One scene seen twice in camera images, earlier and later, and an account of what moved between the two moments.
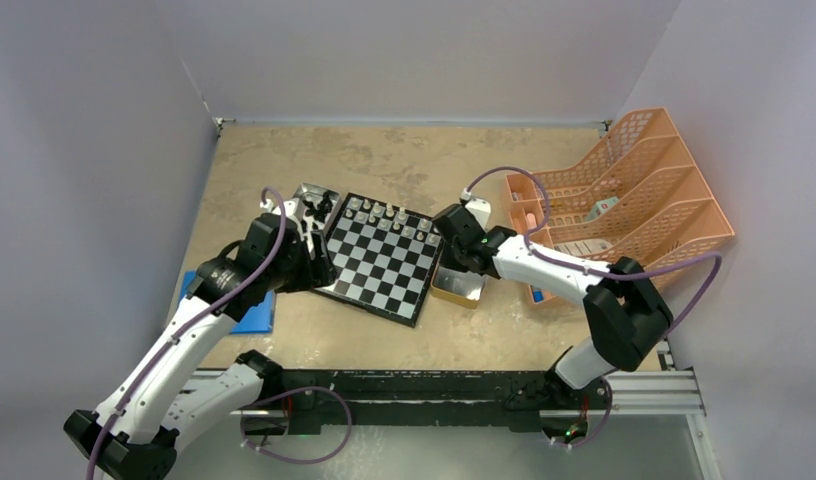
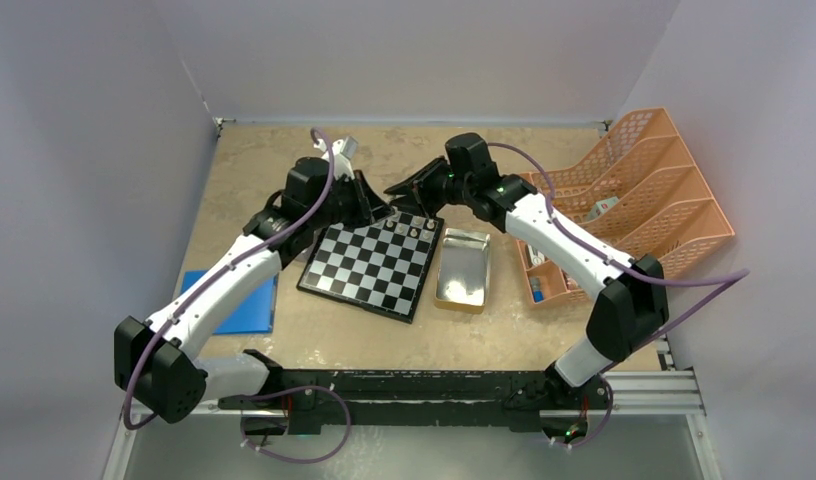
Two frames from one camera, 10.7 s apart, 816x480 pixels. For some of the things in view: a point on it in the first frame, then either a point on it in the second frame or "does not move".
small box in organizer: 601,207 does not move
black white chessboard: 386,259 does not move
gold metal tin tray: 458,286 does not move
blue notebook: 260,319 does not move
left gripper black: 317,271 to 369,208
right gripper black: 447,261 to 423,185
